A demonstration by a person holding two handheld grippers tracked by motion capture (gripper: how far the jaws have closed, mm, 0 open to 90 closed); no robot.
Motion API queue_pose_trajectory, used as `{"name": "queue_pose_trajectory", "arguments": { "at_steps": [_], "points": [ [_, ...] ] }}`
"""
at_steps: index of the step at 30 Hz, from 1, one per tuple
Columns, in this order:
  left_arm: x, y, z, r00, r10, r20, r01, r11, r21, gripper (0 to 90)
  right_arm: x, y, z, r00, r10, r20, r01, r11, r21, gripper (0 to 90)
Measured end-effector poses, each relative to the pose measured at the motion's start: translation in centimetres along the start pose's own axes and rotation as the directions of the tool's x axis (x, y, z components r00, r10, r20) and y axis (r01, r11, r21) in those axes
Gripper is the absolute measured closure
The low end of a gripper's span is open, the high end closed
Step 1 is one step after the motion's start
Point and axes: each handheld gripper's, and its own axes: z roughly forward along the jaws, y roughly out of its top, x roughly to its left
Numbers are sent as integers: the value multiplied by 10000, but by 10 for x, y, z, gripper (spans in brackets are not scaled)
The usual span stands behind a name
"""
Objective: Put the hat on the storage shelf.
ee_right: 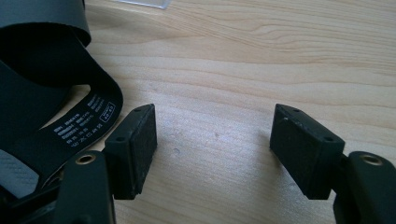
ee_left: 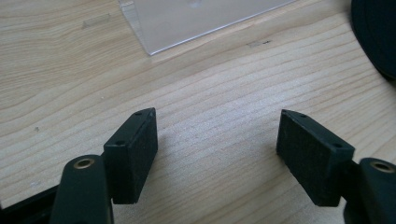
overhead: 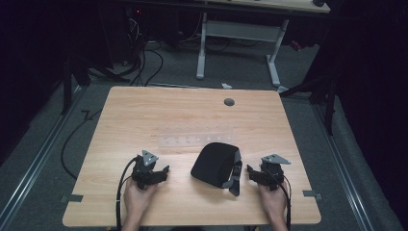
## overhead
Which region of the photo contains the clear plastic strip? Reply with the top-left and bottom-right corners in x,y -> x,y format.
158,133 -> 238,148

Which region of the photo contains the grey tape piece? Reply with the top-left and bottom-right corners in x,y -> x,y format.
60,193 -> 84,204
301,190 -> 323,202

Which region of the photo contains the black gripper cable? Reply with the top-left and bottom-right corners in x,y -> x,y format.
115,156 -> 140,231
273,172 -> 293,231

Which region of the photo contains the white frame desk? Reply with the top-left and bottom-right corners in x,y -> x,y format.
121,0 -> 331,89

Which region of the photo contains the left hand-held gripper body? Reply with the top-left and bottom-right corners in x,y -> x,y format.
131,149 -> 160,191

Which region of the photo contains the black floor cable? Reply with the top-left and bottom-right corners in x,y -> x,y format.
60,108 -> 104,181

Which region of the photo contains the person's left hand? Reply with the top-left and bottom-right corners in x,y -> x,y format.
122,178 -> 159,223

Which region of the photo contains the bundle of black cables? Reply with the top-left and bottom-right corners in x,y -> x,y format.
123,13 -> 166,88

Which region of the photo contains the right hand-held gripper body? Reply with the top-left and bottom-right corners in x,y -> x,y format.
260,153 -> 292,193

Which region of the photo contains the metal floor rail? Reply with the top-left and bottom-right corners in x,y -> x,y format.
0,86 -> 89,223
311,101 -> 375,231

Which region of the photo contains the person's right hand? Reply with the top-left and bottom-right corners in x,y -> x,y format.
258,181 -> 289,223

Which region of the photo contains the black padded cushion grey strap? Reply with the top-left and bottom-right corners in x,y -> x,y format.
190,141 -> 243,197

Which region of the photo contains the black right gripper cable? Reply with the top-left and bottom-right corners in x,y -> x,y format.
273,172 -> 293,231

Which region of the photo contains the black stand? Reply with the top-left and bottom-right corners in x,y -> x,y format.
278,71 -> 340,137
60,57 -> 92,116

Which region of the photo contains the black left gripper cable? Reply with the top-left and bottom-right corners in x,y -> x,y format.
115,156 -> 140,231

